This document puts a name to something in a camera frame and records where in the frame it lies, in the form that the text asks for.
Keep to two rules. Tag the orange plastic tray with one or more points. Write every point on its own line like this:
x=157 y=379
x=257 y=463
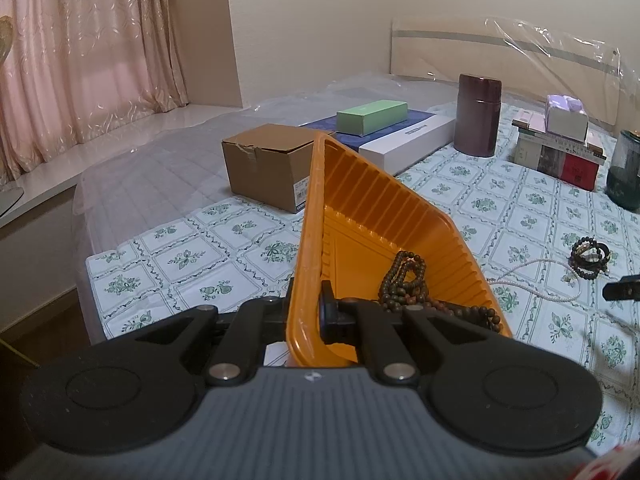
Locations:
x=360 y=195

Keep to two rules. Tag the green long box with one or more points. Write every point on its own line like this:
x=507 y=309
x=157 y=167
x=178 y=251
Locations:
x=370 y=117

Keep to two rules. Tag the dark green glass jar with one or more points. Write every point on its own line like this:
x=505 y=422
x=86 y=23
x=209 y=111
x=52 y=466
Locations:
x=625 y=175

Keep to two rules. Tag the white long box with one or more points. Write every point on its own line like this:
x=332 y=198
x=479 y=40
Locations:
x=415 y=140

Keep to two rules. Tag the plastic wrapped wooden headboard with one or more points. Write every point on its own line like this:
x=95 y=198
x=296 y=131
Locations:
x=450 y=55

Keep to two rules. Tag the white book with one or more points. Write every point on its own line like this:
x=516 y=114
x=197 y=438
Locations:
x=527 y=152

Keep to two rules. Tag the red book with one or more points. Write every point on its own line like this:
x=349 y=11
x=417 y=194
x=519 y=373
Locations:
x=580 y=172

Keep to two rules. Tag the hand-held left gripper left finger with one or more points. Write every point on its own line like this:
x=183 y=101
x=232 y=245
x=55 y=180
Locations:
x=265 y=315

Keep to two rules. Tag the brown cardboard box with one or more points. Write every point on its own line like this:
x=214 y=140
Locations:
x=260 y=160

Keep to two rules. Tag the dark grey book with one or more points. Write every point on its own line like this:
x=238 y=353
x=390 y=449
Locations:
x=552 y=162

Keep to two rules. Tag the red white patterned clothing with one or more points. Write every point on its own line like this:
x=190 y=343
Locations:
x=610 y=465

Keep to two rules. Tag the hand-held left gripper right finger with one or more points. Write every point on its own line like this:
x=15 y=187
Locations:
x=335 y=320

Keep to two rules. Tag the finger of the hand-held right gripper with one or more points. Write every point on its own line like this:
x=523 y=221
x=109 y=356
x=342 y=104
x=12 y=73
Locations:
x=622 y=289

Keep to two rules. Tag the white window ledge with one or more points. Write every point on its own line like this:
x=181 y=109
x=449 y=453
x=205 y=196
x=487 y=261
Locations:
x=150 y=125

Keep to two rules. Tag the pink curtain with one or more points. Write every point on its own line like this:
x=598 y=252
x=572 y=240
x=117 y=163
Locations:
x=75 y=60

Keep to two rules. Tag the white purple tissue box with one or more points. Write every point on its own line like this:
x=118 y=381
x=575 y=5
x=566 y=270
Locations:
x=565 y=120

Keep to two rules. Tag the brown cylindrical canister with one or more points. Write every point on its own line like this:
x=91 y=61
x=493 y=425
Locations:
x=477 y=115

